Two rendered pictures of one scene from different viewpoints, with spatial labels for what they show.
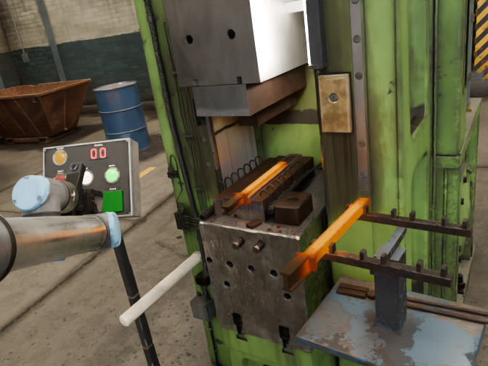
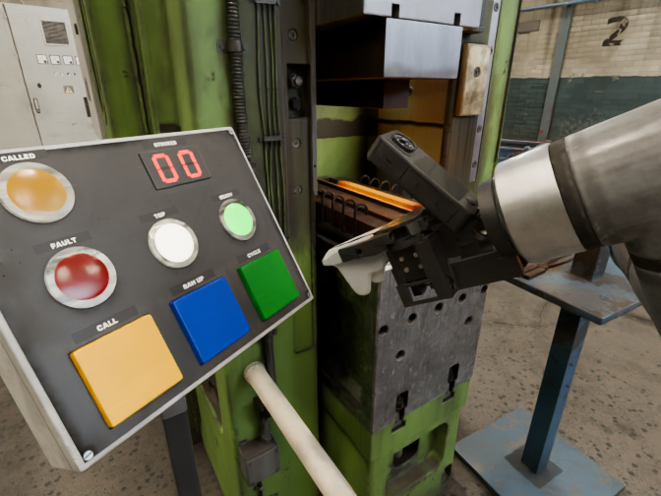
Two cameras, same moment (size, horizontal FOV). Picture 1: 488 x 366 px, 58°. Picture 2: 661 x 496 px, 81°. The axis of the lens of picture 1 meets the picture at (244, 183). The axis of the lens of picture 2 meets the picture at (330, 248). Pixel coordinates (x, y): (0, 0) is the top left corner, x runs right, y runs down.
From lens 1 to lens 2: 1.50 m
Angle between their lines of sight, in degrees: 62
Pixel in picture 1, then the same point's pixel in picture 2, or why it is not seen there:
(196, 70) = not seen: outside the picture
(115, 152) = (217, 162)
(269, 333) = (436, 389)
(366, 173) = (476, 161)
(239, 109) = (447, 67)
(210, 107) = (408, 61)
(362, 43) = (499, 14)
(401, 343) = (619, 279)
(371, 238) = not seen: hidden behind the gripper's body
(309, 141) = (322, 162)
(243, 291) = (420, 349)
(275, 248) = not seen: hidden behind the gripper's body
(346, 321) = (579, 289)
